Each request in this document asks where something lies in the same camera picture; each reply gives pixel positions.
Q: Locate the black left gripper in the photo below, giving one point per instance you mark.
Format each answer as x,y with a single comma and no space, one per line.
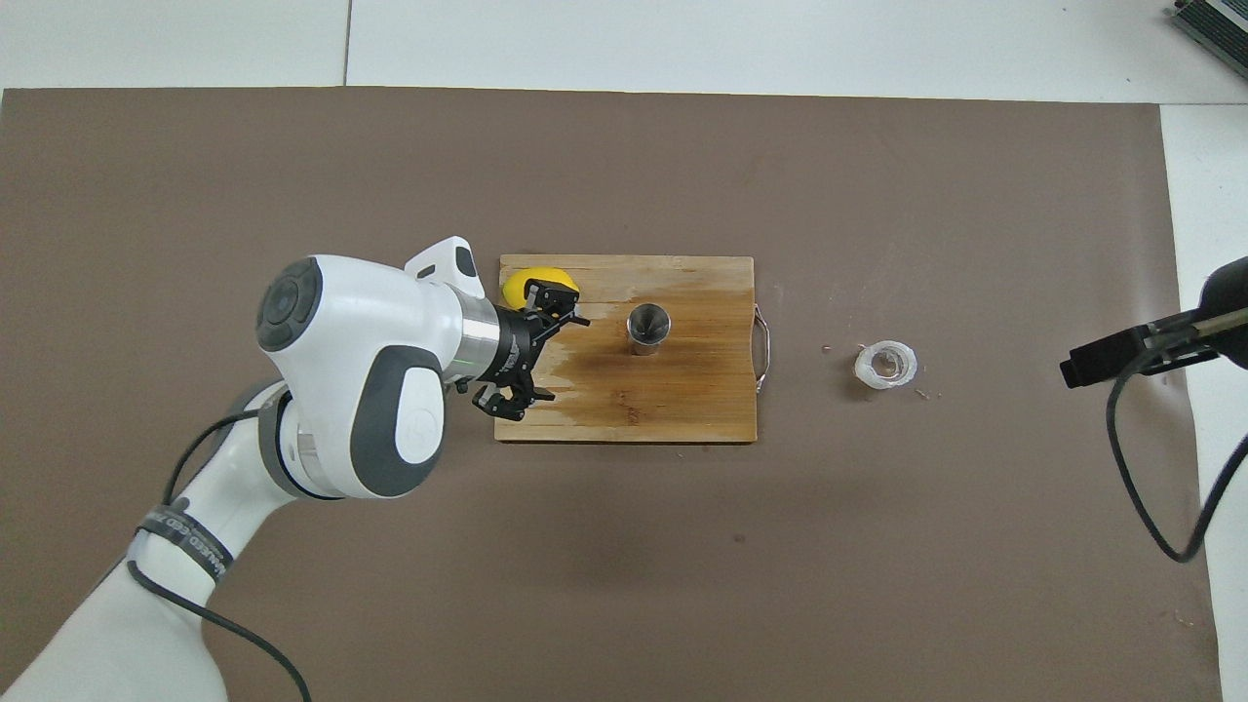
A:
509,346

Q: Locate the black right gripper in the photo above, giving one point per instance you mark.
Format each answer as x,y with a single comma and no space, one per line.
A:
1233,312

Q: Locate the steel double jigger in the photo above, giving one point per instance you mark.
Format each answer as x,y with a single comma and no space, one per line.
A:
648,341

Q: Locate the small white plastic cup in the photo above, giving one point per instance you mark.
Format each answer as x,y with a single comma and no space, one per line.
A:
864,376

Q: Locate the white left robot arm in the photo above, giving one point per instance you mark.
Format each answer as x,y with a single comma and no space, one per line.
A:
351,331

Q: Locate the yellow lemon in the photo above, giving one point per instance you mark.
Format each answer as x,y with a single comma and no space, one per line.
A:
514,291

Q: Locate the wooden cutting board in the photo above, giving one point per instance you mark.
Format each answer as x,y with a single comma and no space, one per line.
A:
682,400

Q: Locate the grey black electronic box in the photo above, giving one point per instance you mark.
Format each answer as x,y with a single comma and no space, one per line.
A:
1219,29

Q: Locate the brown paper table mat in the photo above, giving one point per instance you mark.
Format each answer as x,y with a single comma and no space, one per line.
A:
877,585

